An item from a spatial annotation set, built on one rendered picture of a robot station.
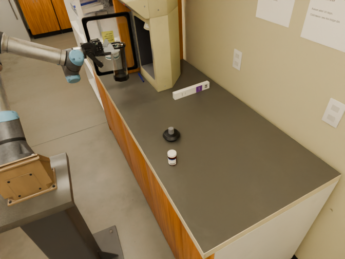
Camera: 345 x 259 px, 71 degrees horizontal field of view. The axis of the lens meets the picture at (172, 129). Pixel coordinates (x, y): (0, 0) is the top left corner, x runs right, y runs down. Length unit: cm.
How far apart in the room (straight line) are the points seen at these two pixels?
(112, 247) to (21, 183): 105
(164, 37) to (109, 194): 143
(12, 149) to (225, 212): 86
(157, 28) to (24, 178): 102
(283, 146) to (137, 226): 129
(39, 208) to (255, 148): 100
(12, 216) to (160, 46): 113
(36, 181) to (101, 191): 124
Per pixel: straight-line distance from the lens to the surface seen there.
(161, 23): 152
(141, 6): 145
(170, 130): 123
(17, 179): 115
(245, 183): 110
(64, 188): 120
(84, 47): 155
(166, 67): 162
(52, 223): 134
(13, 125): 118
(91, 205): 229
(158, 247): 198
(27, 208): 121
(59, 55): 137
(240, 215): 101
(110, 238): 207
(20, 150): 114
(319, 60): 120
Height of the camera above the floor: 180
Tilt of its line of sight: 40 degrees down
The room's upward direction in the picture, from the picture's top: 4 degrees counter-clockwise
